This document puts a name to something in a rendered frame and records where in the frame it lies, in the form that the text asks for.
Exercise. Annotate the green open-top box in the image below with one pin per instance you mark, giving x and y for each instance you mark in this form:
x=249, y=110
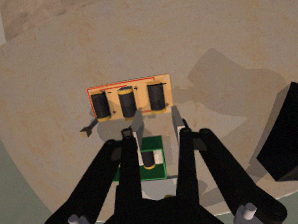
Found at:
x=151, y=143

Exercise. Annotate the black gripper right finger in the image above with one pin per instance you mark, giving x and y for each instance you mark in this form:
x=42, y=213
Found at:
x=246, y=201

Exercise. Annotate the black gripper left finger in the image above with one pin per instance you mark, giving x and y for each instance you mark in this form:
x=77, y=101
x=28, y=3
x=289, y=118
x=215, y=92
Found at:
x=86, y=201

